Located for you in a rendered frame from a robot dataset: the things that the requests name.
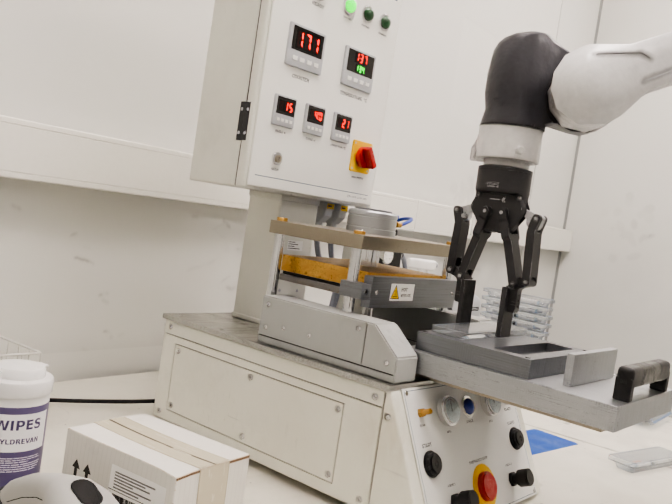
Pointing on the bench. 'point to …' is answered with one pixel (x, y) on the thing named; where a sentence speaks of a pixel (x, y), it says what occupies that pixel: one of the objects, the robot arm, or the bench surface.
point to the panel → (464, 446)
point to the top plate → (363, 233)
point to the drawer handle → (652, 370)
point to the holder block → (501, 353)
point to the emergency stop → (487, 486)
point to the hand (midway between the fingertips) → (485, 310)
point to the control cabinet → (293, 122)
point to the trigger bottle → (422, 264)
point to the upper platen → (330, 275)
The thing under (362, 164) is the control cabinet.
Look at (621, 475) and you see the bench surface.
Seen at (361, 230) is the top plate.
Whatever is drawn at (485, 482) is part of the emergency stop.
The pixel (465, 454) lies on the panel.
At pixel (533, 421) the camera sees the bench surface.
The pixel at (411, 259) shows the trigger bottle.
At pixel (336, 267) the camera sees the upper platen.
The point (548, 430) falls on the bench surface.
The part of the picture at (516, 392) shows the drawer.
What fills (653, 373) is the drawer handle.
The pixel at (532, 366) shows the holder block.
